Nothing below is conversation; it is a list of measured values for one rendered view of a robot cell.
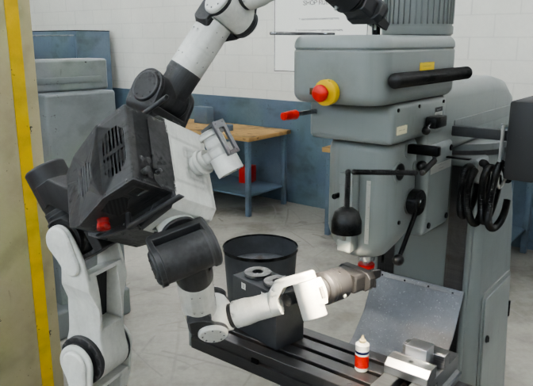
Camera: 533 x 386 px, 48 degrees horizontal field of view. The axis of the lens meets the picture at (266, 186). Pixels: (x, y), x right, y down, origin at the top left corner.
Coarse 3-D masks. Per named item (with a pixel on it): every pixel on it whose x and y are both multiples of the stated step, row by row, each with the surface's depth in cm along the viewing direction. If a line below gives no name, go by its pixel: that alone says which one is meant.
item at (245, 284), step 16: (256, 272) 199; (272, 272) 200; (240, 288) 196; (256, 288) 189; (288, 288) 187; (272, 320) 185; (288, 320) 188; (256, 336) 193; (272, 336) 187; (288, 336) 189
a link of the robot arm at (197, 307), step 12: (216, 288) 158; (180, 300) 147; (192, 300) 143; (204, 300) 144; (216, 300) 154; (192, 312) 147; (204, 312) 148; (192, 324) 149; (204, 324) 150; (216, 324) 151; (204, 336) 152; (216, 336) 153
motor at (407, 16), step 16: (384, 0) 170; (400, 0) 164; (416, 0) 161; (432, 0) 161; (448, 0) 163; (400, 16) 165; (416, 16) 163; (432, 16) 162; (448, 16) 164; (384, 32) 171; (400, 32) 165; (416, 32) 163; (432, 32) 163; (448, 32) 166
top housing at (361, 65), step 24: (312, 48) 141; (336, 48) 136; (360, 48) 133; (384, 48) 133; (408, 48) 141; (432, 48) 152; (312, 72) 142; (336, 72) 138; (360, 72) 134; (384, 72) 134; (312, 96) 143; (360, 96) 135; (384, 96) 135; (408, 96) 144; (432, 96) 159
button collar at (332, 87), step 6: (318, 84) 139; (324, 84) 138; (330, 84) 137; (336, 84) 138; (330, 90) 137; (336, 90) 137; (330, 96) 137; (336, 96) 137; (318, 102) 140; (324, 102) 139; (330, 102) 138
